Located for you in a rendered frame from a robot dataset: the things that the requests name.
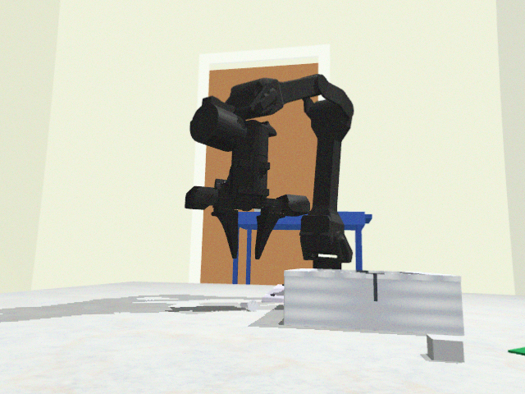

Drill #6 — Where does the silver metal pin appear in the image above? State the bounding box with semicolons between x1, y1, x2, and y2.
240;300;258;312

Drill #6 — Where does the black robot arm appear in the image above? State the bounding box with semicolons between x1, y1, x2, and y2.
189;74;354;269

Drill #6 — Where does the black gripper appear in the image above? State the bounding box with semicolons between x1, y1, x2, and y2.
185;154;310;259

